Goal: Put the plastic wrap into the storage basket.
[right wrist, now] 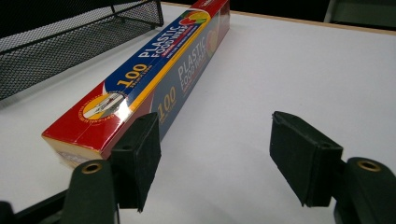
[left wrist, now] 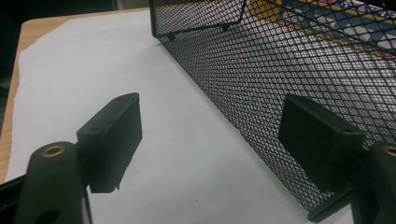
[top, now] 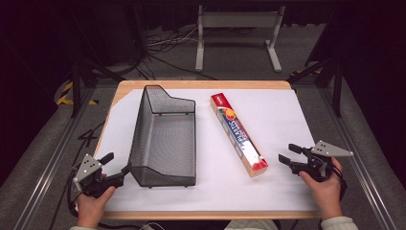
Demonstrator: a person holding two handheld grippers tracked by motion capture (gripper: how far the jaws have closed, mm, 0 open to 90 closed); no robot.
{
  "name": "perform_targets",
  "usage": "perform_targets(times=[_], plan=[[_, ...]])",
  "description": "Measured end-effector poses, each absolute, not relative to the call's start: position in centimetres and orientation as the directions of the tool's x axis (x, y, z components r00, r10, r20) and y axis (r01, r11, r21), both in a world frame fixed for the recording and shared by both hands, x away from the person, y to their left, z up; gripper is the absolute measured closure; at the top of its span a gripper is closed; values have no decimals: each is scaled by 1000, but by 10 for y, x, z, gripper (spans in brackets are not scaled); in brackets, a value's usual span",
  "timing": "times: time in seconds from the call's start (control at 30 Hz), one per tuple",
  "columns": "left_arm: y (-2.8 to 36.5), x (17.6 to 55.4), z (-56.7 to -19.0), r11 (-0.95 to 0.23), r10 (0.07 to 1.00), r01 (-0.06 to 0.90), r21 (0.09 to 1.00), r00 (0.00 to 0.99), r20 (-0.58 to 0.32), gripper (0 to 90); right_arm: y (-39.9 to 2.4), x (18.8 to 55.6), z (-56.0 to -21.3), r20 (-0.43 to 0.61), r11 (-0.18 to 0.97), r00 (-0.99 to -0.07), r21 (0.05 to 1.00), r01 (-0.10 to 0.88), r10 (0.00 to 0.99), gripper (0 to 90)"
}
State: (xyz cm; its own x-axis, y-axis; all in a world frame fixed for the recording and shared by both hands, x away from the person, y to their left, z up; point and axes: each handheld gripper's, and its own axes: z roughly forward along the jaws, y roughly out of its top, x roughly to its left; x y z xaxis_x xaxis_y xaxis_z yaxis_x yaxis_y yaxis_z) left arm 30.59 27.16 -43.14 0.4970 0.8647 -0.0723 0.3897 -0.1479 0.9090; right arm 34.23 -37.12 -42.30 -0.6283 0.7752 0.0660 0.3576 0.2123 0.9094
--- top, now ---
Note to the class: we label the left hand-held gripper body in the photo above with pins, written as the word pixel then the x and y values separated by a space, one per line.
pixel 87 169

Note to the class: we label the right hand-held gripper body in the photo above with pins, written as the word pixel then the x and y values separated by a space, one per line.
pixel 319 164

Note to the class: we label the long plastic wrap box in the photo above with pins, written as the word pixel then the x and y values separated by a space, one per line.
pixel 237 134

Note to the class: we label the person's right hand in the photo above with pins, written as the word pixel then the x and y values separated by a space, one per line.
pixel 328 195

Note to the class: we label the person's left hand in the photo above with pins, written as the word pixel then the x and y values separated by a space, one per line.
pixel 91 209

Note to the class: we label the white paper sheet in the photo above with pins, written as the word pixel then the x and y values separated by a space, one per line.
pixel 281 121

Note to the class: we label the black tripod stand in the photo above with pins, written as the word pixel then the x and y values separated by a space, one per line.
pixel 76 83
pixel 336 86

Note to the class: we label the yellow black hazard tape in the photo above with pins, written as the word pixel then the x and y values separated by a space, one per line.
pixel 63 96

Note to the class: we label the grey metal stand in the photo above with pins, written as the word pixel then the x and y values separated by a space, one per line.
pixel 239 19

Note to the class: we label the aluminium rail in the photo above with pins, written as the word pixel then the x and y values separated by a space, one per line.
pixel 48 175
pixel 360 163

